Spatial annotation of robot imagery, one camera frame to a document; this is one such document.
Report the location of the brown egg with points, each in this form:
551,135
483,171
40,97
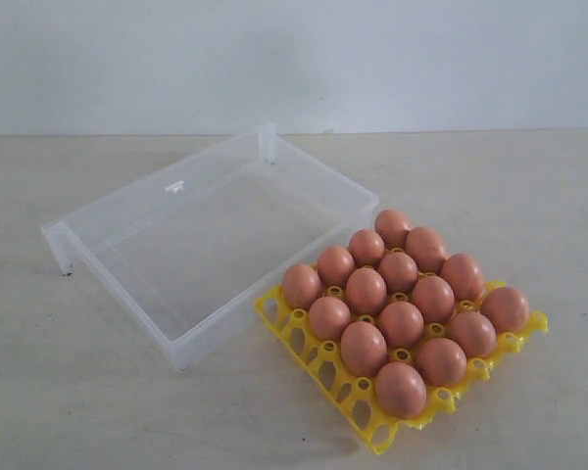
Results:
464,274
399,272
366,292
328,318
393,227
400,390
363,349
427,248
474,332
441,362
335,265
507,308
401,324
301,286
434,298
366,247

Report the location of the clear plastic bin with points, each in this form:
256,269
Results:
188,249

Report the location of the yellow plastic egg tray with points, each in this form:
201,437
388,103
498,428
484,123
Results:
354,396

